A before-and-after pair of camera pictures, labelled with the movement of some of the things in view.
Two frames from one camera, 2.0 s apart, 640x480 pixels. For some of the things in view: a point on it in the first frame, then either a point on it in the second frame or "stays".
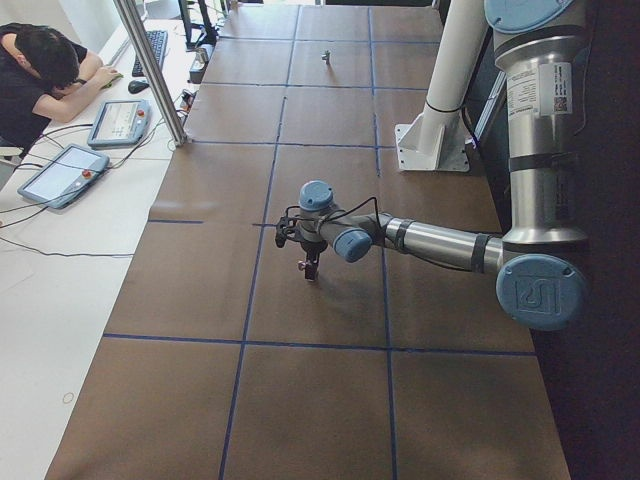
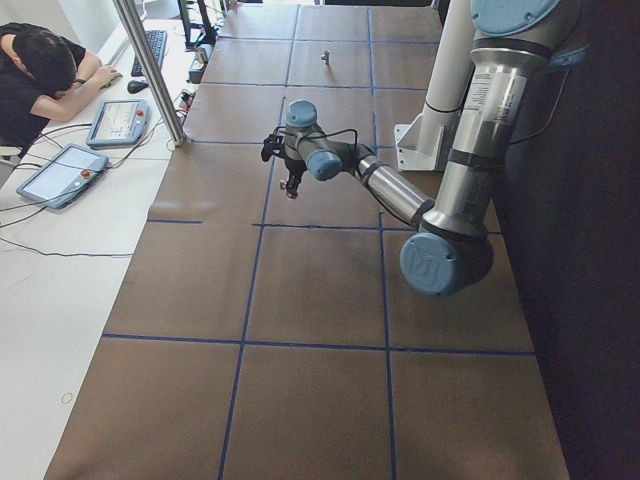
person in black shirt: x=44 y=77 stays
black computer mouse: x=136 y=86 stays
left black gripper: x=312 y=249 -> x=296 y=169
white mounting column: x=436 y=140 stays
